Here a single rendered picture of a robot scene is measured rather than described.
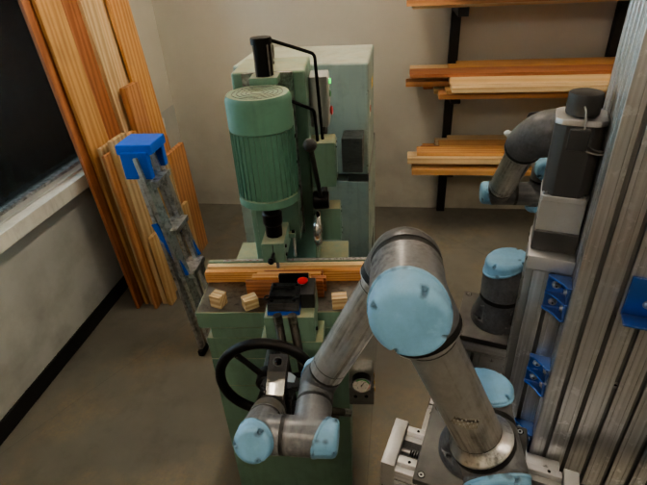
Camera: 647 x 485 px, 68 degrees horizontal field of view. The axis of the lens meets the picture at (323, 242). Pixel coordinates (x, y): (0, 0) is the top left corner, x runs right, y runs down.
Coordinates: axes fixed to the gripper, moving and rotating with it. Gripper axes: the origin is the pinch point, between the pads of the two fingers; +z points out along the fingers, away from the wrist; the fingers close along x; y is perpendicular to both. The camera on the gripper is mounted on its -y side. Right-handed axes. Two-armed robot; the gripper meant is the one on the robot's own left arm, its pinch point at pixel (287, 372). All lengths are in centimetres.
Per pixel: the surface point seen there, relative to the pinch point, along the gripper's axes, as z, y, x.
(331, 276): 33.7, -21.1, 7.5
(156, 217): 86, -38, -77
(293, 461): 54, 52, -7
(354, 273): 33.6, -22.3, 14.9
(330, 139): 35, -65, 6
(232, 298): 25.5, -13.9, -22.6
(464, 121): 243, -112, 82
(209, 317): 20.1, -9.0, -28.0
